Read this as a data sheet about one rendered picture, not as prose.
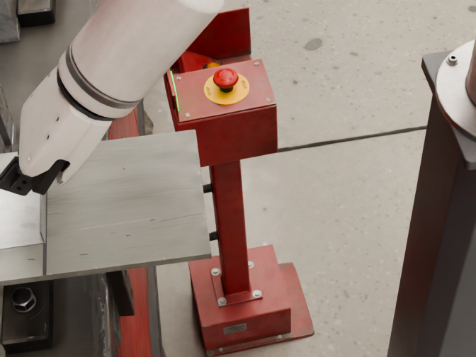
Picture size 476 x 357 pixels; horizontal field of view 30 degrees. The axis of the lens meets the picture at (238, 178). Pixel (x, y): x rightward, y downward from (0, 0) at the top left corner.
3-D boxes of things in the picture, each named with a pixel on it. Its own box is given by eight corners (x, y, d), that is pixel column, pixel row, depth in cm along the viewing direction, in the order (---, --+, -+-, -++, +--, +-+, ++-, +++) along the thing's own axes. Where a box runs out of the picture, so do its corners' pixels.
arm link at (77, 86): (70, 16, 84) (54, 37, 86) (70, 82, 79) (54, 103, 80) (145, 50, 89) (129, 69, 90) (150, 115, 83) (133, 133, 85)
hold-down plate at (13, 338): (53, 350, 103) (47, 337, 100) (6, 355, 102) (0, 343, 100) (54, 153, 121) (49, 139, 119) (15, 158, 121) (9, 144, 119)
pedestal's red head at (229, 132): (278, 153, 147) (276, 76, 133) (183, 171, 146) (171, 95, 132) (252, 70, 159) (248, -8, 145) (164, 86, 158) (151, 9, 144)
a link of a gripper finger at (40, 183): (71, 124, 85) (52, 115, 90) (41, 198, 86) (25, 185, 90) (81, 128, 86) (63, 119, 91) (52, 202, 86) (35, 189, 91)
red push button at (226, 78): (241, 97, 140) (240, 81, 137) (217, 102, 139) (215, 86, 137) (236, 79, 142) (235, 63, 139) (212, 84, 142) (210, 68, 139)
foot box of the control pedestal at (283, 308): (315, 335, 200) (316, 308, 190) (206, 358, 197) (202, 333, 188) (293, 262, 212) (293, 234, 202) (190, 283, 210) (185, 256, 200)
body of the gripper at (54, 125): (64, 30, 86) (10, 100, 92) (63, 106, 80) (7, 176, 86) (129, 58, 90) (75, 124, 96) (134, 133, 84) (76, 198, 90)
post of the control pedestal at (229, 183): (251, 292, 194) (238, 127, 151) (226, 297, 193) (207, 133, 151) (245, 271, 197) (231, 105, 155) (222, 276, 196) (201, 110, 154)
